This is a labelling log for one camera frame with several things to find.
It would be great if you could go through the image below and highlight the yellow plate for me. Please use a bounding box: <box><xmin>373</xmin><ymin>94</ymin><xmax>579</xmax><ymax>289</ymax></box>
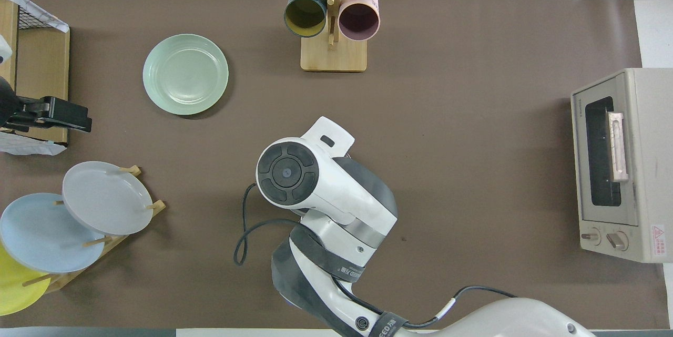
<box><xmin>0</xmin><ymin>242</ymin><xmax>52</xmax><ymax>316</ymax></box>

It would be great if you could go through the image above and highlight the beige toaster oven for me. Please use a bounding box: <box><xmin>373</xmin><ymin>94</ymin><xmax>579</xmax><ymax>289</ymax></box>
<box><xmin>571</xmin><ymin>68</ymin><xmax>673</xmax><ymax>263</ymax></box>

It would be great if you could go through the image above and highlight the wooden plate rack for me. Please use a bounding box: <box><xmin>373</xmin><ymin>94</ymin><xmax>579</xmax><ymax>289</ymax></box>
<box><xmin>21</xmin><ymin>165</ymin><xmax>167</xmax><ymax>294</ymax></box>

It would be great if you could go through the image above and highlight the light blue plate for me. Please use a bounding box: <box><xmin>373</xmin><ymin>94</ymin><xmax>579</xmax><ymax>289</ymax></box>
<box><xmin>0</xmin><ymin>193</ymin><xmax>106</xmax><ymax>274</ymax></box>

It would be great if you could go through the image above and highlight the black wire mesh basket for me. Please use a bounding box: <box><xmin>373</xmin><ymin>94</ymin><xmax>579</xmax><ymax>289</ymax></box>
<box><xmin>17</xmin><ymin>3</ymin><xmax>69</xmax><ymax>31</ymax></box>

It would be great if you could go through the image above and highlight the white plastic sheet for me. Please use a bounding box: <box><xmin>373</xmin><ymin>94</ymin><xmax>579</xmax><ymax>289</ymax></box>
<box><xmin>0</xmin><ymin>0</ymin><xmax>70</xmax><ymax>33</ymax></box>
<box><xmin>0</xmin><ymin>131</ymin><xmax>68</xmax><ymax>157</ymax></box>

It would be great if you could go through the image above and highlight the pink mug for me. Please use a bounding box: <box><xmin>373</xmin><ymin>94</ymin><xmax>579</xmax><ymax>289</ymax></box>
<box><xmin>338</xmin><ymin>0</ymin><xmax>381</xmax><ymax>42</ymax></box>

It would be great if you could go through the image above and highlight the light green plate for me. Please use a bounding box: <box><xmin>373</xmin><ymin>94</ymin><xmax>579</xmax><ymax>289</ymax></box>
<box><xmin>142</xmin><ymin>34</ymin><xmax>229</xmax><ymax>116</ymax></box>

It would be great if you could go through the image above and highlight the grey plate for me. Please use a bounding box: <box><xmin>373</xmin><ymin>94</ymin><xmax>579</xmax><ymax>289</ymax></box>
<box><xmin>62</xmin><ymin>161</ymin><xmax>155</xmax><ymax>236</ymax></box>

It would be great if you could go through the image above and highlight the brown table mat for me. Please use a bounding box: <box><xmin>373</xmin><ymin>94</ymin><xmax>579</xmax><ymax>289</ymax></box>
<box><xmin>0</xmin><ymin>0</ymin><xmax>666</xmax><ymax>330</ymax></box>

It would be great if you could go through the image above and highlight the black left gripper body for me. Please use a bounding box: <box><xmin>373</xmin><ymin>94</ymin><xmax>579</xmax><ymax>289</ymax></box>
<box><xmin>4</xmin><ymin>96</ymin><xmax>93</xmax><ymax>134</ymax></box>

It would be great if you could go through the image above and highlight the wooden mug tree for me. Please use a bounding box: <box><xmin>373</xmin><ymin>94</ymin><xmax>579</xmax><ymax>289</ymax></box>
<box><xmin>282</xmin><ymin>0</ymin><xmax>384</xmax><ymax>73</ymax></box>

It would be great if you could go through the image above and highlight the dark teal mug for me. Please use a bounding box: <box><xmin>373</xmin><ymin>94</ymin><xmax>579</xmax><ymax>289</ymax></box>
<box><xmin>284</xmin><ymin>0</ymin><xmax>329</xmax><ymax>38</ymax></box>

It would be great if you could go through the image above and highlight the wooden shelf unit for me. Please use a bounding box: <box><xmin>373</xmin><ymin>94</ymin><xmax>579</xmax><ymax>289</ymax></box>
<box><xmin>0</xmin><ymin>0</ymin><xmax>70</xmax><ymax>145</ymax></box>

